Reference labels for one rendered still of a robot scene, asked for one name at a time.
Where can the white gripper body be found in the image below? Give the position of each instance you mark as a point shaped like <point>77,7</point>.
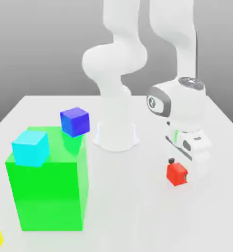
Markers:
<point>200,163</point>

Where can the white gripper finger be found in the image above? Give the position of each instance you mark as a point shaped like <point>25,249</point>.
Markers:
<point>171,160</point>

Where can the small red cube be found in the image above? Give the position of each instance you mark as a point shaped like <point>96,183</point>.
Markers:
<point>176,174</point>

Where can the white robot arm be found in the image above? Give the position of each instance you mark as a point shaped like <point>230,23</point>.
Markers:
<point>116,65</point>

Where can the small blue cube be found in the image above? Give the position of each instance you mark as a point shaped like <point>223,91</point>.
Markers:
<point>74,122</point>

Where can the small cyan cube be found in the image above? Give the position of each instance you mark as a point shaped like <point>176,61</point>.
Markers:
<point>30,149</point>

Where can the large green box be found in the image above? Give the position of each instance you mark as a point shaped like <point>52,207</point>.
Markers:
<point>49,195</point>

